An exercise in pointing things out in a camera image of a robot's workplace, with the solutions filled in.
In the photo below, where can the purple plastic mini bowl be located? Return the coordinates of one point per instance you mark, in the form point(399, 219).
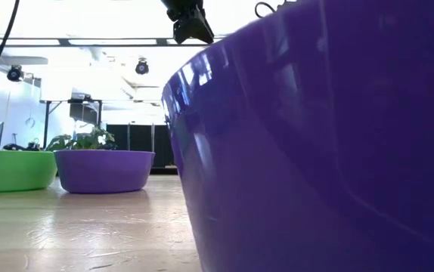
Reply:
point(103, 172)

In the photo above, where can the large purple bowl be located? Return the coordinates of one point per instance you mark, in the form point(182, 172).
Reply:
point(315, 151)

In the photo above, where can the green plastic mini bowl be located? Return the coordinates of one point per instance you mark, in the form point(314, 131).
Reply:
point(13, 170)

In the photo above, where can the black round ceiling lamp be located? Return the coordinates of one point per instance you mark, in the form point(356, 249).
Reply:
point(14, 73)
point(141, 67)

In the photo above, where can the black partition panels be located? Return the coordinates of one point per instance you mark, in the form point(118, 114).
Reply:
point(141, 145)

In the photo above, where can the black-legged table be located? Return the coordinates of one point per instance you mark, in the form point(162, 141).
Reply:
point(81, 113)

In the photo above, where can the green potted plant white pot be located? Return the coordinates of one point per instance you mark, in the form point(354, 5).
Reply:
point(88, 140)

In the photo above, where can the black aluminium table frame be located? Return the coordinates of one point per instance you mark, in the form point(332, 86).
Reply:
point(164, 170)

